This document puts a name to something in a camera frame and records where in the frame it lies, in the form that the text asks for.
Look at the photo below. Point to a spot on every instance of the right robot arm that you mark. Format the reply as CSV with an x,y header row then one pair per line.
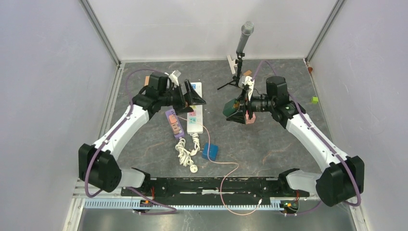
x,y
342,177

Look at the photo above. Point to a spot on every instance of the left wooden block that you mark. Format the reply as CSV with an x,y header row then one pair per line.
x,y
146,82

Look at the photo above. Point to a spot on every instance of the upper wooden block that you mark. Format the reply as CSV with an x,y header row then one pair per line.
x,y
247,73

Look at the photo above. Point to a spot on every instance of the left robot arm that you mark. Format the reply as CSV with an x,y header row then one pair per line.
x,y
97,162

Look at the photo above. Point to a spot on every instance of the dark green cube socket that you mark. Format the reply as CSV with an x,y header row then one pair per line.
x,y
231,107

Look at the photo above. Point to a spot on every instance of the pink cube socket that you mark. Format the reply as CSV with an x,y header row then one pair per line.
x,y
250,119

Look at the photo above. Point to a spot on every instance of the grey microphone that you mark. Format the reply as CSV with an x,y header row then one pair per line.
x,y
246,31

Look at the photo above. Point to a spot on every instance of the pink charger plug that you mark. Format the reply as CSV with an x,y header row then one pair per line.
x,y
172,119

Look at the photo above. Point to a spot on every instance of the black tripod stand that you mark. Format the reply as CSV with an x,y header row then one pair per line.
x,y
236,79

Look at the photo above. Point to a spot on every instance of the wooden block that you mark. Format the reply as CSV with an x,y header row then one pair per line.
x,y
146,82
247,73

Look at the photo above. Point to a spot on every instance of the white multicolour power strip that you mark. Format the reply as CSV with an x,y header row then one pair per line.
x,y
195,120

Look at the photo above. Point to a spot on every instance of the small green cube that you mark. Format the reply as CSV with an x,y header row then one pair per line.
x,y
315,100

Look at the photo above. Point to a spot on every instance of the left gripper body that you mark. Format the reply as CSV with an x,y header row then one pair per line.
x,y
174,98

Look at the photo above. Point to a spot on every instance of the purple USB power strip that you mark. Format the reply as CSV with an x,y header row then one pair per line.
x,y
172,112

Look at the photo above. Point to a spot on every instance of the white bracket piece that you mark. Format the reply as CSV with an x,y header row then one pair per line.
x,y
232,64

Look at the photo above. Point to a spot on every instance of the blue cube socket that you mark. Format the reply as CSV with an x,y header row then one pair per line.
x,y
210,152

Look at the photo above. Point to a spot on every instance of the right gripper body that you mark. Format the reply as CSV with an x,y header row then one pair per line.
x,y
262,104

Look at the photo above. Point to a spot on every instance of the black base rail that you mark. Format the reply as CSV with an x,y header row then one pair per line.
x,y
217,190

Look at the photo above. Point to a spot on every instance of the brown charger plug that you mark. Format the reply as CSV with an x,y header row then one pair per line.
x,y
177,129

